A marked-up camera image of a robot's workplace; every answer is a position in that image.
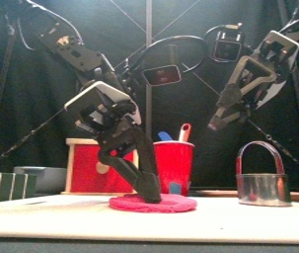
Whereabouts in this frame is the metal cutter with arch handle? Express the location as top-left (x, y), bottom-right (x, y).
top-left (235, 140), bottom-right (294, 208)

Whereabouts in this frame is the red front drawer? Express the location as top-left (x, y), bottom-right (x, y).
top-left (69, 144), bottom-right (136, 194)

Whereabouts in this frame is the wooden drawer box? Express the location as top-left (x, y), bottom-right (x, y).
top-left (64, 137), bottom-right (140, 196)

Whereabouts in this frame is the blue toy spatula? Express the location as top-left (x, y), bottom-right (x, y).
top-left (156, 130), bottom-right (174, 143)

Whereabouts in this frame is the red plastic cup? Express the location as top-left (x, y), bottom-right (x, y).
top-left (152, 140), bottom-right (196, 198)

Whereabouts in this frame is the red and white spoon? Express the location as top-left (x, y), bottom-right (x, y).
top-left (176, 123), bottom-right (192, 143)

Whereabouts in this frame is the white cutting board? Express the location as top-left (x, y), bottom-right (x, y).
top-left (0, 193), bottom-right (299, 245)

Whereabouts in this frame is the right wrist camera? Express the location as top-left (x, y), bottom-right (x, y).
top-left (211, 29), bottom-right (244, 64)

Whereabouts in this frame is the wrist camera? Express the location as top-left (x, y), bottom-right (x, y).
top-left (142, 64), bottom-right (184, 88)
top-left (211, 29), bottom-right (244, 64)

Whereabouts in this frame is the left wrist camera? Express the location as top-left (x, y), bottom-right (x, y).
top-left (142, 64), bottom-right (184, 88)

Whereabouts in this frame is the black camera cable loop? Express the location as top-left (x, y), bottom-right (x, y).
top-left (203, 22), bottom-right (246, 45)
top-left (132, 34), bottom-right (211, 75)

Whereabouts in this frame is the vertical metal frame pole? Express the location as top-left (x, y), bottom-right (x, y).
top-left (146, 0), bottom-right (152, 140)

